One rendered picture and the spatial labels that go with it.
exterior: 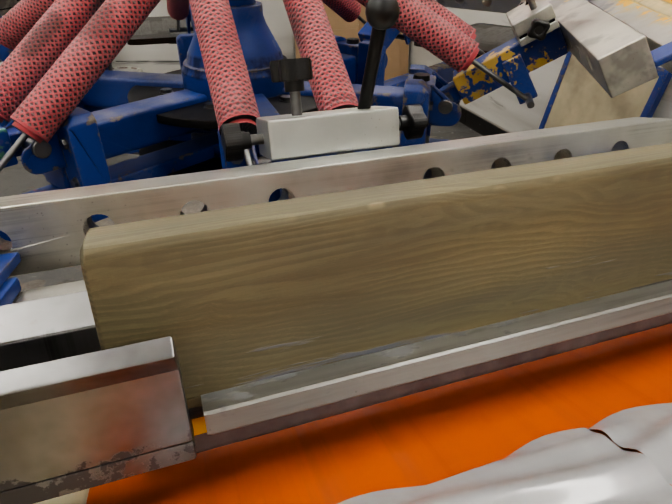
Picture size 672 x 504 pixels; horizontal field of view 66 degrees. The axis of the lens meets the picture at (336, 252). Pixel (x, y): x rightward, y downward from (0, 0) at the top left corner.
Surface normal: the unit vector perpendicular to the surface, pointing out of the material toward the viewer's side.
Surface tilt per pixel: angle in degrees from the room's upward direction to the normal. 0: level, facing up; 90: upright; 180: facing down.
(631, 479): 18
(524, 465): 12
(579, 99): 80
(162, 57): 90
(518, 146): 75
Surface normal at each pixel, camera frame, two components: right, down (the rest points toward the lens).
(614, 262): 0.32, 0.27
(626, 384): -0.08, -0.95
